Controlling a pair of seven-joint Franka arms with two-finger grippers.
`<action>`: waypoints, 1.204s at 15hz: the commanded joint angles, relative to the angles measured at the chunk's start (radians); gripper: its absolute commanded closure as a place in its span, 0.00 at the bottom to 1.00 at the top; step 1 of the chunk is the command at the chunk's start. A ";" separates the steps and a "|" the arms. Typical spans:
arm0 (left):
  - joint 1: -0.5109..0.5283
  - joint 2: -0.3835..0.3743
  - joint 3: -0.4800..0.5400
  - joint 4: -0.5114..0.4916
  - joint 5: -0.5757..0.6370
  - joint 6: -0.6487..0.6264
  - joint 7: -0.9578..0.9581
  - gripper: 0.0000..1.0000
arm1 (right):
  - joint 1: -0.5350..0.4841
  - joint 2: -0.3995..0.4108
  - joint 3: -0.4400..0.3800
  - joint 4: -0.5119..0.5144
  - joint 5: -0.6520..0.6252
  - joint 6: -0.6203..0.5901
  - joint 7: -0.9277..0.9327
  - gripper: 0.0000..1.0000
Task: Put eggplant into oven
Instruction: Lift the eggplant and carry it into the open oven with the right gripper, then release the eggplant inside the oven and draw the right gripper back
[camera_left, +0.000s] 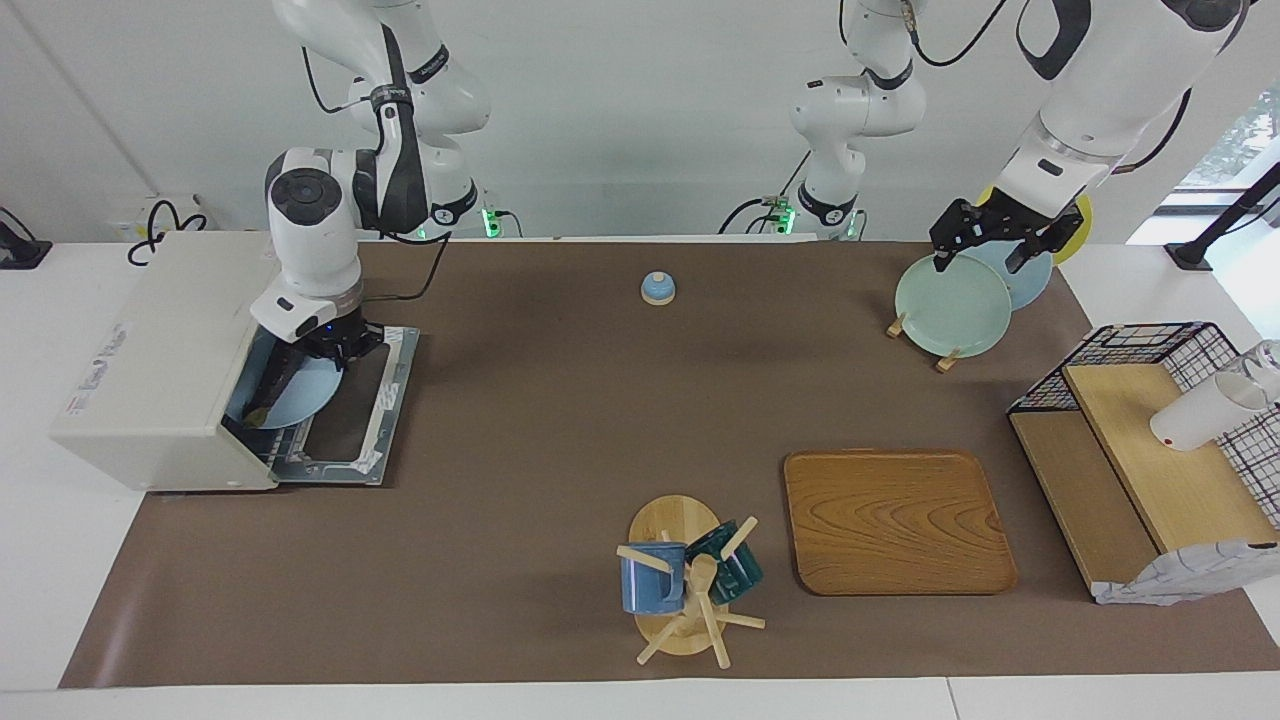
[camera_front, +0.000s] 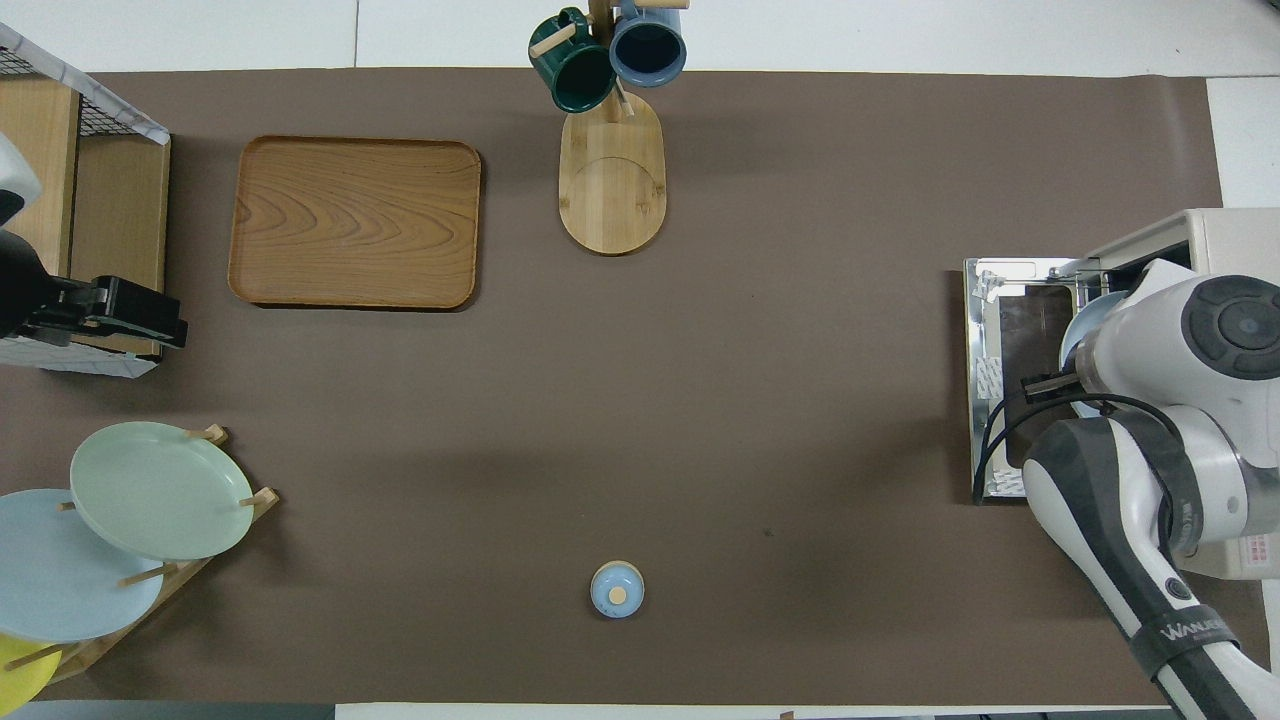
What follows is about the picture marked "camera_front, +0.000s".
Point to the pale green racked plate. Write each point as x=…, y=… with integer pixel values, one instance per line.
x=160, y=490

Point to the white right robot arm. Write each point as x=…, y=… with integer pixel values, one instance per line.
x=1170, y=470

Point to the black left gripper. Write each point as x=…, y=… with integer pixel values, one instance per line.
x=25, y=285

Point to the dark green ceramic mug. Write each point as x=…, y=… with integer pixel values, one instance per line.
x=575, y=75

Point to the wooden mug tree stand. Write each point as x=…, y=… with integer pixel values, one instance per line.
x=612, y=190

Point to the white patterned cloth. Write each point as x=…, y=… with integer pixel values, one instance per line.
x=110, y=100
x=100, y=365

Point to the yellow racked plate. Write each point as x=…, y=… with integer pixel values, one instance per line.
x=25, y=680

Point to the brown table mat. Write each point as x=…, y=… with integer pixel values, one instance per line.
x=700, y=400

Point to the light blue racked plate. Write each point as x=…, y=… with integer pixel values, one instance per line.
x=70, y=580

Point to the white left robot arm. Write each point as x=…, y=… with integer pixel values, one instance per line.
x=12, y=180

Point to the wooden stepped shelf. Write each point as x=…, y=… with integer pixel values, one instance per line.
x=120, y=220

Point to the blue ceramic mug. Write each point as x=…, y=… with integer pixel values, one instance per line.
x=648, y=50

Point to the small blue lidded jar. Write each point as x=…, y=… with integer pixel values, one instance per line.
x=617, y=590

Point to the wooden plate rack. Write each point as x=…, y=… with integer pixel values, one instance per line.
x=170, y=590

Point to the cream toaster oven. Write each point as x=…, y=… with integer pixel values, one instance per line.
x=1030, y=330

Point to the wooden serving tray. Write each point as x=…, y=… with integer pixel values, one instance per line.
x=355, y=222

